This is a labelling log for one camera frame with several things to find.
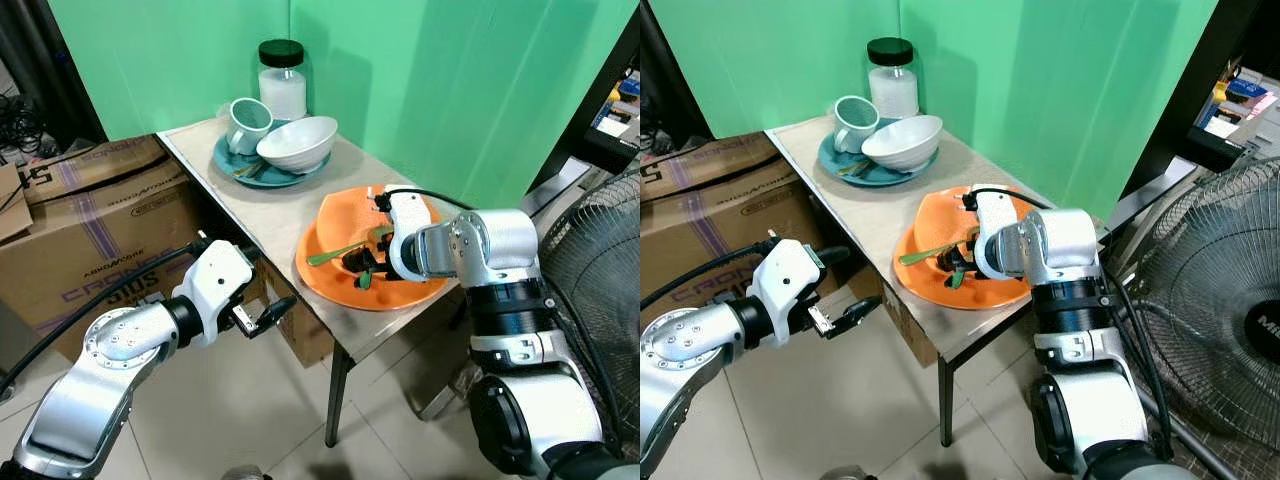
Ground green plastic fork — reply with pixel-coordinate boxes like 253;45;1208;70
948;226;981;292
360;226;394;292

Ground green plastic spoon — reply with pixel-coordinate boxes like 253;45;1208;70
306;240;369;268
899;240;961;267

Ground orange round plate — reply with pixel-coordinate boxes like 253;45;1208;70
295;186;452;312
893;185;1042;311

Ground small plain cardboard box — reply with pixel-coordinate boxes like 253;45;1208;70
880;290;942;369
262;285;337;368

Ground beige table with metal legs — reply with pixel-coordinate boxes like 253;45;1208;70
158;118;546;449
765;115;1136;449

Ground teal round plate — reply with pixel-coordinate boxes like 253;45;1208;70
213;133;332;190
818;132;937;189

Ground white ceramic bowl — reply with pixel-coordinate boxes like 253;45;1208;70
861;114;944;174
256;116;339;176

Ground large printed cardboard box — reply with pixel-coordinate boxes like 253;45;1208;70
0;135;263;363
640;135;863;341

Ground teal ceramic mug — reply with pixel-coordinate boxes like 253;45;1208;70
831;95;881;156
221;98;274;158

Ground glass jar with black lid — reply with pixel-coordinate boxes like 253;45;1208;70
866;37;920;121
258;39;309;123

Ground green backdrop cloth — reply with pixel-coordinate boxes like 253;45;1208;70
48;0;639;213
650;0;1223;219

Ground pile of coloured boxes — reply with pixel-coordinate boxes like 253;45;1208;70
592;70;641;136
1195;62;1280;141

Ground dark curtain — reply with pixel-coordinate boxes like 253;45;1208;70
0;0;107;151
640;0;707;143

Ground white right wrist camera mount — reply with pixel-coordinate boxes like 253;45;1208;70
384;194;439;283
973;190;1027;282

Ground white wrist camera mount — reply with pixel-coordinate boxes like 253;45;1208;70
384;194;439;283
750;240;827;349
173;240;256;348
973;190;1027;282

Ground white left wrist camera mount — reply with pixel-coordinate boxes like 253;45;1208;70
173;240;256;348
750;240;827;349

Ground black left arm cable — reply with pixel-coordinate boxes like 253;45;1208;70
640;240;777;313
0;240;207;397

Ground black wire cage fan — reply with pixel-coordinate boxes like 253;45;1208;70
1100;155;1280;480
538;165;641;453

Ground tangled black cables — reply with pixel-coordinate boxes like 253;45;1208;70
0;93;48;163
640;108;668;153

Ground black backdrop stand post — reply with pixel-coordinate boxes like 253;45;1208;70
545;15;641;193
1140;0;1253;193

